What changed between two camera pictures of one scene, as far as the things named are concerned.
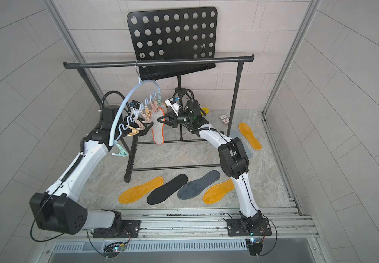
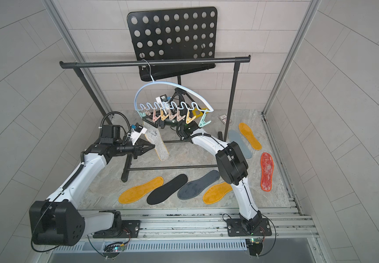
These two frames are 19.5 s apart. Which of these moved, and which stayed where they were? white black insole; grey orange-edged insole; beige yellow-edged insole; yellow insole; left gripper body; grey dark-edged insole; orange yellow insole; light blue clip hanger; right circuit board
Moved: left gripper body; grey orange-edged insole; light blue clip hanger
Stayed: grey dark-edged insole; white black insole; beige yellow-edged insole; orange yellow insole; yellow insole; right circuit board
